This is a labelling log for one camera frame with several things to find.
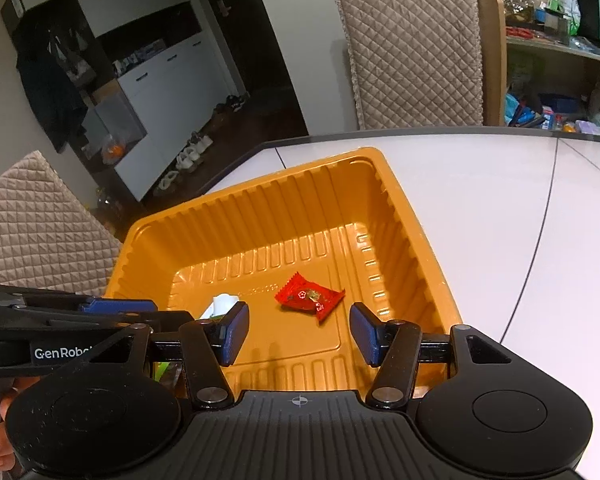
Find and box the red gold-print snack packet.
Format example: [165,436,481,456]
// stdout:
[274,271,347,327]

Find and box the wooden shelf unit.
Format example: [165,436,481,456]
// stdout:
[505,25,600,138]

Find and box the chair with quilted beige cover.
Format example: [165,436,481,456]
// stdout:
[334,0,507,131]
[0,150,123,297]

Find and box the green white bag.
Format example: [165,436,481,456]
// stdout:
[547,0,582,34]

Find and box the green white snack packet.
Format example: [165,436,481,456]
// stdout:
[152,292,241,386]

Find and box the orange plastic tray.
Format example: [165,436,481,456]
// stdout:
[102,146,463,401]

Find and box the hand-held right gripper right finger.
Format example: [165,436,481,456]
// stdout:
[349,302,526,411]

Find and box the orange bag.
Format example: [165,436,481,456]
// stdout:
[101,134,127,163]

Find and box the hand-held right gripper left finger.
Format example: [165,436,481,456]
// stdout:
[95,302,251,411]

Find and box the row of shoes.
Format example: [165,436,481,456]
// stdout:
[152,94,249,197]

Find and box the white cabinet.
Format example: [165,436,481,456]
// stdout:
[0,0,246,203]

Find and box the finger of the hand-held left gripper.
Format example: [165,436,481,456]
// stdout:
[27,294,158,314]
[85,311,196,329]

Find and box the dark hanging jacket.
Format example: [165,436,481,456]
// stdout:
[15,15,88,154]

